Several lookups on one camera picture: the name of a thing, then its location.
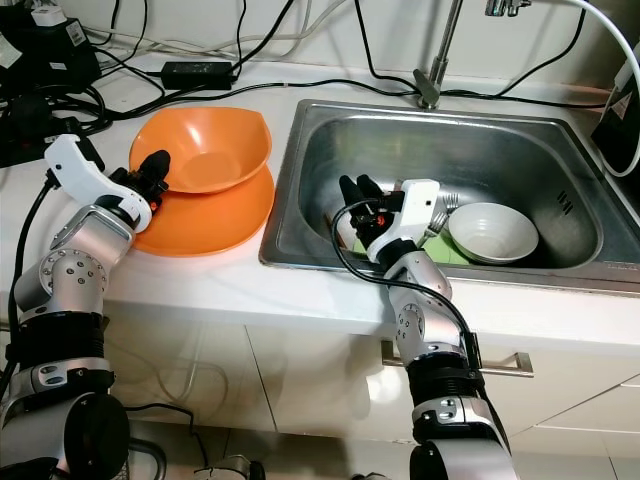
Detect orange plastic plate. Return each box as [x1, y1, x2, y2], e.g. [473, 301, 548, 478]
[130, 165, 276, 257]

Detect black power strip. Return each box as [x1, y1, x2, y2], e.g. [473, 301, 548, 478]
[0, 95, 96, 166]

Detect grey wire-grille fan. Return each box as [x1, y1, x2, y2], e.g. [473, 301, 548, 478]
[112, 435, 169, 480]

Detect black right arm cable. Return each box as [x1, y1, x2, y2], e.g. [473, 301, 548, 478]
[328, 198, 486, 381]

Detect black appliance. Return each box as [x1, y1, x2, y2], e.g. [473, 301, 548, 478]
[592, 65, 640, 181]

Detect stainless steel sink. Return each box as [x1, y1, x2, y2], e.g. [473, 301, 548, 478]
[260, 100, 640, 293]

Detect chrome faucet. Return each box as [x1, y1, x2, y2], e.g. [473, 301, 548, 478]
[413, 0, 466, 109]

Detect black power adapter brick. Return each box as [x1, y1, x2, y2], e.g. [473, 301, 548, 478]
[160, 60, 236, 91]

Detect light green plate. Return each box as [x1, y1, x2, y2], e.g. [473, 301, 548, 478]
[335, 225, 471, 266]

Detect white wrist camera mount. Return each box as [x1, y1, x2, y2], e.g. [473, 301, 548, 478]
[365, 178, 443, 263]
[45, 133, 151, 229]

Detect white kitchen cabinet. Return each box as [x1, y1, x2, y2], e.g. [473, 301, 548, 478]
[110, 320, 640, 451]

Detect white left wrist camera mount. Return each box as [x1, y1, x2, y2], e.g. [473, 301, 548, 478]
[45, 133, 151, 229]

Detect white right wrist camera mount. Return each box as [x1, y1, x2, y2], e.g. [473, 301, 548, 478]
[365, 178, 443, 263]

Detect orange plastic bowl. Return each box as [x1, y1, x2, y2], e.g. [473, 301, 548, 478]
[128, 106, 273, 194]

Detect white hose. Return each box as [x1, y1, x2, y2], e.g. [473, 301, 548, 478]
[565, 0, 640, 179]

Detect metal fork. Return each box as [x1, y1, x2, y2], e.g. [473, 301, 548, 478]
[428, 192, 463, 226]

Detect black charger box with labels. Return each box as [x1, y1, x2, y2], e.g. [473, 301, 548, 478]
[0, 5, 103, 96]

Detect white ceramic bowl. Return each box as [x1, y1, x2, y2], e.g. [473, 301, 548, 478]
[447, 202, 541, 264]

